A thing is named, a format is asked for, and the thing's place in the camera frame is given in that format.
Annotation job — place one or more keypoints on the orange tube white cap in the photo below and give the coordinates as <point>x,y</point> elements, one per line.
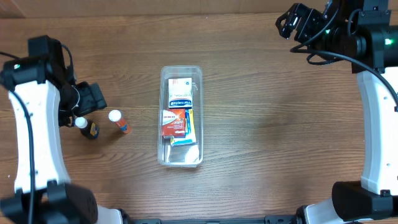
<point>117,118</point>

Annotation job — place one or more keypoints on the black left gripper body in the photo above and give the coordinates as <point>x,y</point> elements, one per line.
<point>92,99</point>

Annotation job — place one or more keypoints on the white blue Hansaplast box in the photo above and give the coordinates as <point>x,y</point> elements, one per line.
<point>180,93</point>

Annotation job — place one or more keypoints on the red orange small box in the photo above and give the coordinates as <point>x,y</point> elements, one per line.
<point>173,123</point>

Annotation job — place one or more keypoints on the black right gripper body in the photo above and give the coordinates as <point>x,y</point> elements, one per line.
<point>304,26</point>

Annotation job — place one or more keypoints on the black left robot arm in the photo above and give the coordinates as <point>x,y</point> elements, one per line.
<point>45,96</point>

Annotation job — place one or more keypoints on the dark bottle white cap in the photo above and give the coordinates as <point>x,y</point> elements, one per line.
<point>88,128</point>

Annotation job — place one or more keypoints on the clear plastic container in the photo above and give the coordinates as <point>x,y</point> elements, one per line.
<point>189,155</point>

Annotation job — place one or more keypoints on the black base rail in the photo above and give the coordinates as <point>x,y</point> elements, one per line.
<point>217,221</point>

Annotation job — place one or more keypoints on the blue yellow VapoDrops box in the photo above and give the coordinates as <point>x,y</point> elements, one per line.
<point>190,136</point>

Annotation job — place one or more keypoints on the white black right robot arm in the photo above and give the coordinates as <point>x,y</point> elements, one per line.
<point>358,32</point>

